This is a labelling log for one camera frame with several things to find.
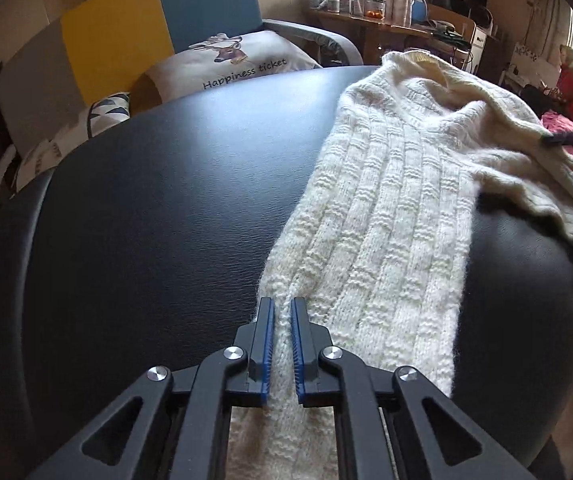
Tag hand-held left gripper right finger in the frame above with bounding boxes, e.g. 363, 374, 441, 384
291, 297, 537, 480

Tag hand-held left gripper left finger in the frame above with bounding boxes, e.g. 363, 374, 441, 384
26, 297, 274, 480

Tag white knit sweater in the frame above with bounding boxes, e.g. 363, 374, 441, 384
226, 49, 573, 480

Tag wooden desk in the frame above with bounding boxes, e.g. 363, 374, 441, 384
309, 7, 472, 66

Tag group of jars and bottles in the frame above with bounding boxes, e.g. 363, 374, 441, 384
308, 0, 388, 20

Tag triangle pattern pillow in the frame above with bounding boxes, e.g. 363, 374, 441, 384
85, 91, 132, 138

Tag white printed pillow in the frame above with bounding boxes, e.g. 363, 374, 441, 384
14, 132, 92, 193

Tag grey deer print pillow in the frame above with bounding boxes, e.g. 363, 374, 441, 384
144, 30, 323, 95

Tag grey yellow blue sofa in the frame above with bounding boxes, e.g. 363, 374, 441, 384
0, 0, 365, 238

